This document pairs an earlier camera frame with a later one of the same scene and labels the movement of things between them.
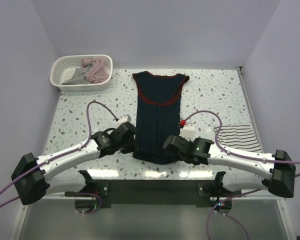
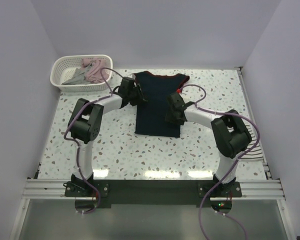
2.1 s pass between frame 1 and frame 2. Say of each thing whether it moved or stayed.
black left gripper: moved
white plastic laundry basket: stayed
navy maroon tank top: moved
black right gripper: moved
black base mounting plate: stayed
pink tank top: stayed
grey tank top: stayed
